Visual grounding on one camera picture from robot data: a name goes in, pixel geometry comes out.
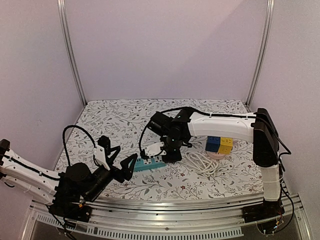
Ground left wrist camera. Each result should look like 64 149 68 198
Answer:
94 135 111 171

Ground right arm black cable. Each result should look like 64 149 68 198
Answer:
138 106 292 157

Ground right aluminium corner post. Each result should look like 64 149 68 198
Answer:
245 0 275 109

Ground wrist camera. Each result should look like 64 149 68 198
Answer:
140 142 167 160
94 135 111 171

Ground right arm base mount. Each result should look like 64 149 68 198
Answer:
241 198 285 223

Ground left aluminium corner post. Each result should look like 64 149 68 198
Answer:
56 0 88 107

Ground aluminium corner post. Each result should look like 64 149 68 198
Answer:
245 0 275 109
56 0 88 107

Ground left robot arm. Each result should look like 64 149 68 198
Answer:
0 135 138 217

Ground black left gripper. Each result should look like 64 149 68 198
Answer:
85 153 137 202

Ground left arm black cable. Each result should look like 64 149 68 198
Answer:
61 124 98 166

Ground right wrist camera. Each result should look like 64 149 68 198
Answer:
140 142 167 160

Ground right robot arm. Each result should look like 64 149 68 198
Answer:
140 106 282 218

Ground aluminium front rail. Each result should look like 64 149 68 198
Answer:
22 193 313 240

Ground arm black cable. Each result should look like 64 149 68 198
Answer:
138 106 292 157
61 124 98 166

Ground pink round power strip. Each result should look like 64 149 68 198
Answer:
206 151 226 160

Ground light blue cube socket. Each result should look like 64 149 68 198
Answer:
133 156 166 172

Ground yellow cube socket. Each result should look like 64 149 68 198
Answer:
217 137 233 155

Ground white cable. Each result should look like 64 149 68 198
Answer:
184 151 226 181

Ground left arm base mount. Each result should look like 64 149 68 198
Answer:
48 201 93 223

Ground floral patterned table mat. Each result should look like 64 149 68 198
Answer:
55 99 264 202

